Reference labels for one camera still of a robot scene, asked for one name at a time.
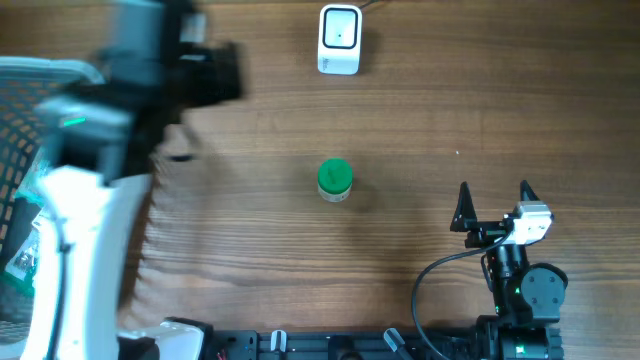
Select green lid jar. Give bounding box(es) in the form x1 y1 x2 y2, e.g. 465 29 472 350
317 158 353 203

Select teal wet wipes pack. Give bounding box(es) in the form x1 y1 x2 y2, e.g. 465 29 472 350
15 148 52 208

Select green 3M cloth package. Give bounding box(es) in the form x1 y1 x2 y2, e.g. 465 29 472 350
2 233 39 297

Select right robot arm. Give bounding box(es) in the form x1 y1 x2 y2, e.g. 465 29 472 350
450 181 568 359

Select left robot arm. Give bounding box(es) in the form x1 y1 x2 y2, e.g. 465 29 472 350
23 0 242 359

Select white barcode scanner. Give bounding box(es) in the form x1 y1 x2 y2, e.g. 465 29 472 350
317 4 363 75

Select grey mesh plastic basket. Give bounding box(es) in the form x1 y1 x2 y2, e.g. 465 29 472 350
1 56 104 356

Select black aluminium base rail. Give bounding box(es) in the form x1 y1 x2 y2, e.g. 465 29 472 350
199 328 481 360

